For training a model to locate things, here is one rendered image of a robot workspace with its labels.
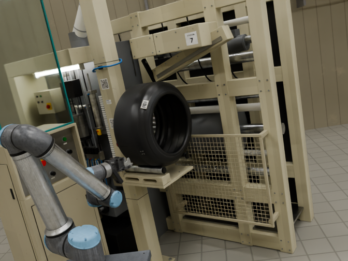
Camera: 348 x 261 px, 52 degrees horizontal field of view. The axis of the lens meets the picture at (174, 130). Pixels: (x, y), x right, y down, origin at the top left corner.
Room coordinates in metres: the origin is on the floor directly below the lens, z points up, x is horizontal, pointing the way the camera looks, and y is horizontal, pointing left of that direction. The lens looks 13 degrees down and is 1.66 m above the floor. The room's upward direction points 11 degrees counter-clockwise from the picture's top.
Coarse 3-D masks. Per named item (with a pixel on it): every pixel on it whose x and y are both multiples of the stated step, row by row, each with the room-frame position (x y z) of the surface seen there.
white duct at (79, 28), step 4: (80, 8) 3.01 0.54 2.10; (80, 12) 3.02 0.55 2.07; (76, 16) 3.07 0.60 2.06; (80, 16) 3.03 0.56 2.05; (76, 20) 3.06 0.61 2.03; (80, 20) 3.04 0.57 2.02; (76, 24) 3.07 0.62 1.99; (80, 24) 3.05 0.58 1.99; (84, 24) 3.06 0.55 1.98; (76, 28) 3.07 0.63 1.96; (80, 28) 3.07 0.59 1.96; (84, 28) 3.08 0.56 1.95; (76, 32) 3.09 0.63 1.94; (80, 32) 3.08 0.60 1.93; (84, 32) 3.09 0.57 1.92; (80, 36) 3.10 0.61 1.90; (84, 36) 3.12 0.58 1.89
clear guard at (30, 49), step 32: (0, 0) 2.40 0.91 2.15; (32, 0) 2.58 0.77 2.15; (0, 32) 2.35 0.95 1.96; (32, 32) 2.53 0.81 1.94; (0, 64) 2.31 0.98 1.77; (32, 64) 2.48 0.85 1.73; (0, 96) 2.26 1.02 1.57; (32, 96) 2.43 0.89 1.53; (64, 96) 2.62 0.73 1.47; (0, 128) 2.21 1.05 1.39
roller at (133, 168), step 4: (132, 168) 2.41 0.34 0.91; (136, 168) 2.38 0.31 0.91; (140, 168) 2.36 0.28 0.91; (144, 168) 2.34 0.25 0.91; (148, 168) 2.32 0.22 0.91; (152, 168) 2.30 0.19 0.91; (156, 168) 2.27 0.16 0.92; (160, 168) 2.26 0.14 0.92; (164, 168) 2.25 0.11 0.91; (152, 172) 2.30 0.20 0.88; (156, 172) 2.28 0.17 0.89; (160, 172) 2.25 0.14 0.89; (164, 172) 2.25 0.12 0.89
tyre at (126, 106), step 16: (128, 96) 2.32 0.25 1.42; (144, 96) 2.24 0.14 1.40; (160, 96) 2.30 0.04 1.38; (176, 96) 2.45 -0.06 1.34; (128, 112) 2.23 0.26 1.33; (144, 112) 2.19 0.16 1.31; (160, 112) 2.70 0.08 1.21; (176, 112) 2.65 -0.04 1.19; (128, 128) 2.20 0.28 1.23; (144, 128) 2.16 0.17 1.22; (160, 128) 2.68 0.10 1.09; (176, 128) 2.65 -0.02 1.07; (128, 144) 2.22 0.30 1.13; (144, 144) 2.16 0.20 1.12; (160, 144) 2.63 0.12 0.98; (176, 144) 2.57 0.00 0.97; (144, 160) 2.23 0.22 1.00; (160, 160) 2.23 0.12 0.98; (176, 160) 2.36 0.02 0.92
